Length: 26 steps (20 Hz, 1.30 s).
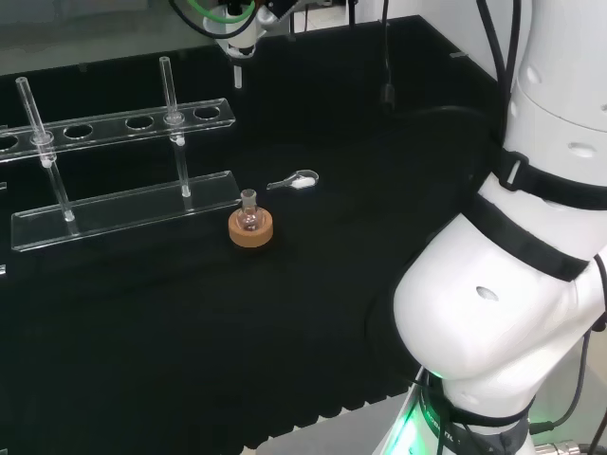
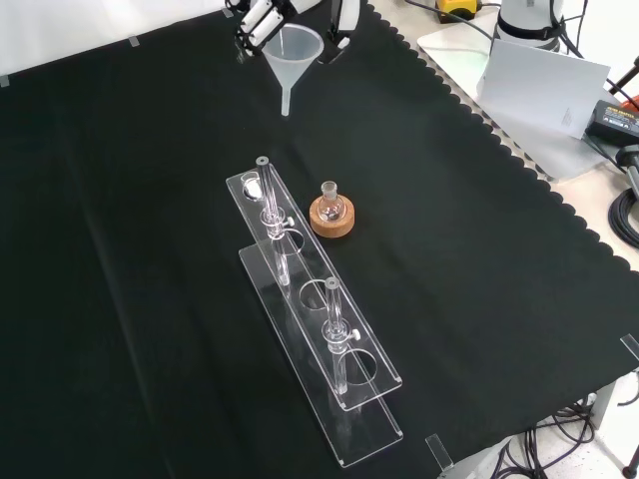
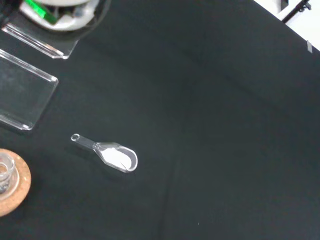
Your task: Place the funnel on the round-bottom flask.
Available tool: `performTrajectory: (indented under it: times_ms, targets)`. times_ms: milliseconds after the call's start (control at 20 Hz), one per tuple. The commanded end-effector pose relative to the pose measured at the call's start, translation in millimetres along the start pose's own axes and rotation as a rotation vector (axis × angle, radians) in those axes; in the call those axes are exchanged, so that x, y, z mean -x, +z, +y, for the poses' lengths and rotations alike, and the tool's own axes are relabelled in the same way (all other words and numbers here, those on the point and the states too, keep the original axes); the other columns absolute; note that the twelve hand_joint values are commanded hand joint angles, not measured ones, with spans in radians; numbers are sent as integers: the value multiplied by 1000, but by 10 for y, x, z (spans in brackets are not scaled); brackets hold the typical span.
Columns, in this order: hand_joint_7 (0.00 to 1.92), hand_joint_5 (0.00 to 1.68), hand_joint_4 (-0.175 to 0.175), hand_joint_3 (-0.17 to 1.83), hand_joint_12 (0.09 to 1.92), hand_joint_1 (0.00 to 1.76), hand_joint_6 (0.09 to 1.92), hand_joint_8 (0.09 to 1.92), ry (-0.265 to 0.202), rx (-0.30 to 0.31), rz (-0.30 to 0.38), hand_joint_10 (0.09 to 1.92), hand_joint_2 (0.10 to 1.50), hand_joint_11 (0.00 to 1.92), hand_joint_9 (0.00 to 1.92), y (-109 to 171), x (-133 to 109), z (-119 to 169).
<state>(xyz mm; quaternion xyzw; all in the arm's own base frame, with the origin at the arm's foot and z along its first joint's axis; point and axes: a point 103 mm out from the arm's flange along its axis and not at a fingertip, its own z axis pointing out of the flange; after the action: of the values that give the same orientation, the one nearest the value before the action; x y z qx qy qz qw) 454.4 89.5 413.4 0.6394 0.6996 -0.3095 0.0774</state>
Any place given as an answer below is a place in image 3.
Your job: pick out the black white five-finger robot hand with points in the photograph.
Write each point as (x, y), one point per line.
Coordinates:
(67, 22)

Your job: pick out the clear funnel stand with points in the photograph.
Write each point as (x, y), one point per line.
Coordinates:
(22, 95)

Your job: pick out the clear weighing funnel with powder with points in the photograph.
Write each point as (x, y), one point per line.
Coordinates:
(115, 156)

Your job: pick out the round-bottom glass flask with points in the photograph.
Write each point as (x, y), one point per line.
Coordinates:
(6, 172)

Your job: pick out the black bench cloth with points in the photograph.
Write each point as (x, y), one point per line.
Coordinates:
(200, 137)

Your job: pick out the small grey tape tag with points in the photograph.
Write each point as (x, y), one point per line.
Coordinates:
(309, 47)

